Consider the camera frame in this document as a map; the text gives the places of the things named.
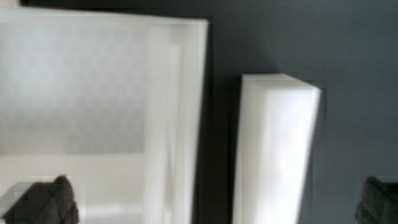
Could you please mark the white table border frame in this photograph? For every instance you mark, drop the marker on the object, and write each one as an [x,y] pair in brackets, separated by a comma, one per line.
[277,117]

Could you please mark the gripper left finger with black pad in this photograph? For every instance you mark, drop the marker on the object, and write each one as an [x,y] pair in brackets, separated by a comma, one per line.
[46,205]

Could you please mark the white cabinet body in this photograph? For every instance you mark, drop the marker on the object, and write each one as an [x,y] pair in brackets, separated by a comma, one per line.
[101,74]

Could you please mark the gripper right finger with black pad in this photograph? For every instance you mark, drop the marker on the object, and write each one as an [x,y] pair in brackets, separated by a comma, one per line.
[376,207]

